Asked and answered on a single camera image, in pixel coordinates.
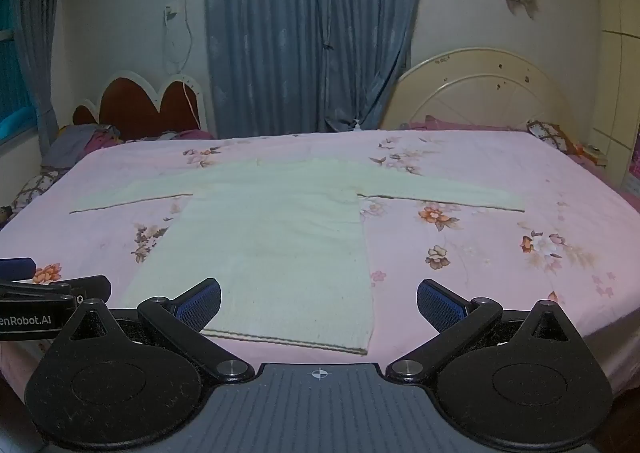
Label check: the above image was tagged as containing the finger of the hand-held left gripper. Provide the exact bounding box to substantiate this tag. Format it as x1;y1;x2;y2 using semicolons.
0;275;112;305
0;258;37;280

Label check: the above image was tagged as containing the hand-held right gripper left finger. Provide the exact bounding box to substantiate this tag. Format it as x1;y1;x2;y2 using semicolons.
47;277;255;383

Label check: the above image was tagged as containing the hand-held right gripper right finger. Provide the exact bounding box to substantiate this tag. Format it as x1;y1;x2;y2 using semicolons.
386;278;592;383

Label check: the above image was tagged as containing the white knit sweater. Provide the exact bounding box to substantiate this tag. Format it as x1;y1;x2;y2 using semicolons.
69;156;526;357

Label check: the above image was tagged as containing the pile of clothes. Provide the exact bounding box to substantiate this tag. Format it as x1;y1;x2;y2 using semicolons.
42;123;124;169

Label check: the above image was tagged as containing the pink floral bedsheet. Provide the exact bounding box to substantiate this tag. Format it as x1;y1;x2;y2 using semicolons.
0;129;640;400

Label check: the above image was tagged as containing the red heart-shaped headboard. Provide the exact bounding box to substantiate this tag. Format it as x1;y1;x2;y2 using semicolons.
72;69;209;141

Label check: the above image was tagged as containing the pink pillow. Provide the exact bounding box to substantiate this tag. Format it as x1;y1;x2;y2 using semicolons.
400;114;531;133

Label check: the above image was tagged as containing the window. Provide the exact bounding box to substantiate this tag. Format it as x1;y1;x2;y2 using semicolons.
0;0;42;140

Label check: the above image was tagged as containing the cream round headboard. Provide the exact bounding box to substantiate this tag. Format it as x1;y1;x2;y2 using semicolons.
382;47;577;132

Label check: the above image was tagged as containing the narrow blue curtain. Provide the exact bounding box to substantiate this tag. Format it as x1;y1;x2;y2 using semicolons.
10;0;68;157

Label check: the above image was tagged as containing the wide blue curtain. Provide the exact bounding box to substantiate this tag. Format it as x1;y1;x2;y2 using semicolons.
204;0;427;139

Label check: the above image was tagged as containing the cream wardrobe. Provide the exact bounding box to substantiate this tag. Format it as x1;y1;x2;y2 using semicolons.
590;0;640;190

